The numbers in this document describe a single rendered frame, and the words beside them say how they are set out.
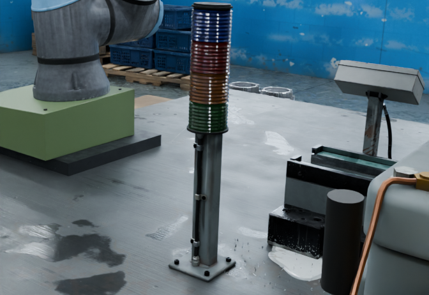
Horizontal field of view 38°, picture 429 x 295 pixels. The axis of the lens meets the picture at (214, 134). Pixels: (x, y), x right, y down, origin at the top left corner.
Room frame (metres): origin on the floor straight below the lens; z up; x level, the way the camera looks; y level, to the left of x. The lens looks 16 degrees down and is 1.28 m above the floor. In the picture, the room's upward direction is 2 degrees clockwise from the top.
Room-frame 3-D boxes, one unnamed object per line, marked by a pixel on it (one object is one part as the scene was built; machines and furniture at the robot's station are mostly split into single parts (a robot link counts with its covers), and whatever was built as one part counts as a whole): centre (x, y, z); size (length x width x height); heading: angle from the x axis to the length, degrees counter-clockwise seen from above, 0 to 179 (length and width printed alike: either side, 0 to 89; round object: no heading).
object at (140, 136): (1.52, 0.36, 0.81); 0.32 x 0.32 x 0.03; 55
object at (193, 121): (0.90, 0.01, 1.05); 0.06 x 0.06 x 0.04
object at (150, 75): (6.69, 0.60, 0.39); 1.20 x 0.80 x 0.79; 63
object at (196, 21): (0.90, 0.01, 1.19); 0.06 x 0.06 x 0.04
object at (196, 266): (0.90, 0.01, 1.01); 0.08 x 0.08 x 0.42; 55
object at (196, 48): (0.90, 0.01, 1.14); 0.06 x 0.06 x 0.04
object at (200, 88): (0.90, 0.01, 1.10); 0.06 x 0.06 x 0.04
